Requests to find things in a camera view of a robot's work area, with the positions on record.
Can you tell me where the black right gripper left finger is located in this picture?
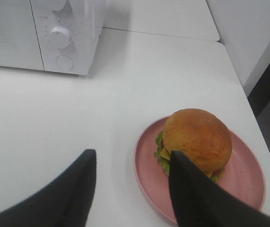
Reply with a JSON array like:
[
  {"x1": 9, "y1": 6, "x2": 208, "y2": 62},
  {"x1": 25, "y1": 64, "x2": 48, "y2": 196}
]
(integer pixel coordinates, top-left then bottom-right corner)
[{"x1": 0, "y1": 149, "x2": 97, "y2": 227}]

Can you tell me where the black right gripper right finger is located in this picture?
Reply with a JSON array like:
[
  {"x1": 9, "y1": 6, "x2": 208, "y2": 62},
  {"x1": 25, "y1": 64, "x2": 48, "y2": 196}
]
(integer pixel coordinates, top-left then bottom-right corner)
[{"x1": 169, "y1": 151, "x2": 270, "y2": 227}]

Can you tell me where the pink round plate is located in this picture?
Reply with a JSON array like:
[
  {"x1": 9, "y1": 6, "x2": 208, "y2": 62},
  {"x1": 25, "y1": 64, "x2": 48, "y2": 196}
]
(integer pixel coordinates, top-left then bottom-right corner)
[{"x1": 134, "y1": 117, "x2": 266, "y2": 224}]

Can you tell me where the burger with lettuce and cheese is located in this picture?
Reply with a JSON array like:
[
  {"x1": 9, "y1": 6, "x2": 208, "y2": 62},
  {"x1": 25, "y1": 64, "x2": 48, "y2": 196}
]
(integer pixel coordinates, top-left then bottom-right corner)
[{"x1": 154, "y1": 108, "x2": 233, "y2": 182}]

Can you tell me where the round white door button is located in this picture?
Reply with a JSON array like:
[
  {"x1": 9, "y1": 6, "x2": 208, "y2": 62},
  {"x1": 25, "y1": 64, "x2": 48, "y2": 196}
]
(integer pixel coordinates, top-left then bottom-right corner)
[{"x1": 55, "y1": 55, "x2": 74, "y2": 70}]

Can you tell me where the white microwave door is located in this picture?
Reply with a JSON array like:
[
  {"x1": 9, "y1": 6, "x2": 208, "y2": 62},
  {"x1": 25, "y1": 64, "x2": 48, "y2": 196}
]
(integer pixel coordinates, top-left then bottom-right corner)
[{"x1": 0, "y1": 0, "x2": 44, "y2": 70}]

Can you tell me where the lower white microwave knob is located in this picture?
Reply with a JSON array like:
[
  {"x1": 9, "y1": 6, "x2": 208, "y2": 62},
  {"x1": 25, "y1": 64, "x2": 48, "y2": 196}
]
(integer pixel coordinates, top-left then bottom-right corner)
[{"x1": 49, "y1": 26, "x2": 72, "y2": 49}]

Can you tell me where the white microwave knob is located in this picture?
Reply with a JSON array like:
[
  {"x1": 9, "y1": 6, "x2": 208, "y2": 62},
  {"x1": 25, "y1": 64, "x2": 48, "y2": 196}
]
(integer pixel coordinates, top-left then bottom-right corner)
[
  {"x1": 49, "y1": 26, "x2": 72, "y2": 49},
  {"x1": 50, "y1": 0, "x2": 68, "y2": 11}
]

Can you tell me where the white microwave oven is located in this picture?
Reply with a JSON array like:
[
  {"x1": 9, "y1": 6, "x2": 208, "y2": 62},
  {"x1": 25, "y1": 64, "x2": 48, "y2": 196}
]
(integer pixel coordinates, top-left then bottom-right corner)
[{"x1": 0, "y1": 0, "x2": 107, "y2": 76}]

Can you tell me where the white partition panel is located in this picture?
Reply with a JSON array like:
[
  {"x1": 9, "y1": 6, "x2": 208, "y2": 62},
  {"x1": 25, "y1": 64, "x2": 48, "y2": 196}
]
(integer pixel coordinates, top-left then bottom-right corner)
[{"x1": 207, "y1": 0, "x2": 270, "y2": 95}]

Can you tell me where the upper white microwave knob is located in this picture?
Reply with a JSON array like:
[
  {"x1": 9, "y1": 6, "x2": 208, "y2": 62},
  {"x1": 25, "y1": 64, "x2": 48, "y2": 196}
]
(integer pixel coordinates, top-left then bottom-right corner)
[{"x1": 50, "y1": 0, "x2": 68, "y2": 11}]

